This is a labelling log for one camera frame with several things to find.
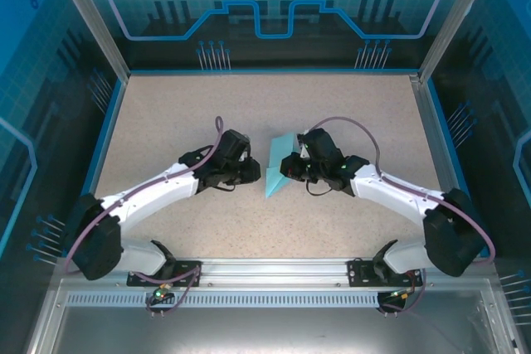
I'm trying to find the right cable connector green light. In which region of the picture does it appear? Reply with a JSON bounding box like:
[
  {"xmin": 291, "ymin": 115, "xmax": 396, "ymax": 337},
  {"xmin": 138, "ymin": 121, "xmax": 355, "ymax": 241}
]
[{"xmin": 387, "ymin": 287, "xmax": 418, "ymax": 301}]

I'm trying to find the aluminium side rail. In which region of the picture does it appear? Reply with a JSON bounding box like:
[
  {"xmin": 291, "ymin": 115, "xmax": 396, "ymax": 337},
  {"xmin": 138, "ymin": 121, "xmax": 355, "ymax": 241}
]
[{"xmin": 408, "ymin": 74, "xmax": 474, "ymax": 258}]

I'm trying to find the left cable connector green light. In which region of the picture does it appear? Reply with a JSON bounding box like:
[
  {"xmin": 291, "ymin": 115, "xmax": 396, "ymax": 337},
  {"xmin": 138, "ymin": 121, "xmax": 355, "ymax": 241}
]
[{"xmin": 151, "ymin": 285, "xmax": 173, "ymax": 303}]

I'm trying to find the blue printed left side panel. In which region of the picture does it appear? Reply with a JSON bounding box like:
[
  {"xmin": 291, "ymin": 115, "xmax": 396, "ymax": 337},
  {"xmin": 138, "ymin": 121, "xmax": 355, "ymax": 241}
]
[{"xmin": 0, "ymin": 0, "xmax": 121, "ymax": 354}]

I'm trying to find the sheet metal tray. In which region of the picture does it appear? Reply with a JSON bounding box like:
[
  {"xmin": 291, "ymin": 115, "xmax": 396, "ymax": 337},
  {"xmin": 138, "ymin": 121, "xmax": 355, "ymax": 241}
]
[{"xmin": 24, "ymin": 279, "xmax": 531, "ymax": 354}]

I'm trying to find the aluminium frame post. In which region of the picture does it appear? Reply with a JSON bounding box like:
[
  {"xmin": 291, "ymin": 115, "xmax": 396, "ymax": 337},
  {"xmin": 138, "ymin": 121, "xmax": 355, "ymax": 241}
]
[
  {"xmin": 418, "ymin": 0, "xmax": 501, "ymax": 84},
  {"xmin": 47, "ymin": 0, "xmax": 132, "ymax": 80}
]

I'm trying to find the blue table edge strip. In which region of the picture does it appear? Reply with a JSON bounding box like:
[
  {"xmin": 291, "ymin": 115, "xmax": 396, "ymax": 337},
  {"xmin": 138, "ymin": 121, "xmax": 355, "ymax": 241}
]
[{"xmin": 68, "ymin": 67, "xmax": 490, "ymax": 258}]

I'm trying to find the light blue paper sheet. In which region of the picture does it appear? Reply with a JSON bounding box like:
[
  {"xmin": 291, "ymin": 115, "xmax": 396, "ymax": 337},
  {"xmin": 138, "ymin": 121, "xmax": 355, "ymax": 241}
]
[{"xmin": 264, "ymin": 132, "xmax": 300, "ymax": 199}]

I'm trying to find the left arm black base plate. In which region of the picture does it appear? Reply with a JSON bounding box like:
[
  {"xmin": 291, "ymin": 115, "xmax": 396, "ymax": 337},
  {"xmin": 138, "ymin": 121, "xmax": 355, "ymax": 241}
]
[{"xmin": 126, "ymin": 259, "xmax": 204, "ymax": 288}]

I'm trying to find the left aluminium frame post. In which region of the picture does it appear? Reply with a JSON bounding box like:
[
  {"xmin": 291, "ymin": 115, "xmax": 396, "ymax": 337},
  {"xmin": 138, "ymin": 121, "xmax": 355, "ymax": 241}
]
[{"xmin": 47, "ymin": 0, "xmax": 132, "ymax": 80}]

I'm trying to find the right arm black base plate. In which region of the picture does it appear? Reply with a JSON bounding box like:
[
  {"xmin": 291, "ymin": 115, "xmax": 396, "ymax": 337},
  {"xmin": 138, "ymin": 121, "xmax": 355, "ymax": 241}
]
[{"xmin": 347, "ymin": 258, "xmax": 428, "ymax": 288}]

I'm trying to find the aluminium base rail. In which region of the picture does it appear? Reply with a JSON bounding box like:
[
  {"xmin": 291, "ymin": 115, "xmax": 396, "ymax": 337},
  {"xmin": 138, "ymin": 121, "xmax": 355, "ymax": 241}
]
[{"xmin": 53, "ymin": 257, "xmax": 499, "ymax": 285}]

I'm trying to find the blue printed right side panel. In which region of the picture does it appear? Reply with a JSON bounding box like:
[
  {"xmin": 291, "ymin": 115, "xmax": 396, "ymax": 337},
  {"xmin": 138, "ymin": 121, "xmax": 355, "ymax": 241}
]
[{"xmin": 431, "ymin": 0, "xmax": 531, "ymax": 330}]

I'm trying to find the right aluminium frame post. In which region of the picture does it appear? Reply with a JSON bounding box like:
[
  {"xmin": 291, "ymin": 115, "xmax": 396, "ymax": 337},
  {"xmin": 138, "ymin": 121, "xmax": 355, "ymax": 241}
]
[{"xmin": 418, "ymin": 0, "xmax": 501, "ymax": 84}]

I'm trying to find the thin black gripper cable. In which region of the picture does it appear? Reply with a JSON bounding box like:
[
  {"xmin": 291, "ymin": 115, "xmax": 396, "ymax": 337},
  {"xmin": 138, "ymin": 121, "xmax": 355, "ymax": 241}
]
[{"xmin": 304, "ymin": 175, "xmax": 334, "ymax": 197}]

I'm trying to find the cable connector green light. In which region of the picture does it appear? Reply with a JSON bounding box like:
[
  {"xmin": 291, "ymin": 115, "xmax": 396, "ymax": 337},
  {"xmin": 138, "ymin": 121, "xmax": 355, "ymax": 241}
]
[
  {"xmin": 387, "ymin": 287, "xmax": 418, "ymax": 301},
  {"xmin": 151, "ymin": 285, "xmax": 173, "ymax": 303}
]

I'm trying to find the slotted aluminium cable duct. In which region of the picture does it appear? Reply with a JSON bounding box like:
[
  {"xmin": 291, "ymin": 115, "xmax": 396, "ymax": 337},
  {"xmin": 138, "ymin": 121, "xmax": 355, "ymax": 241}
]
[{"xmin": 66, "ymin": 292, "xmax": 381, "ymax": 306}]

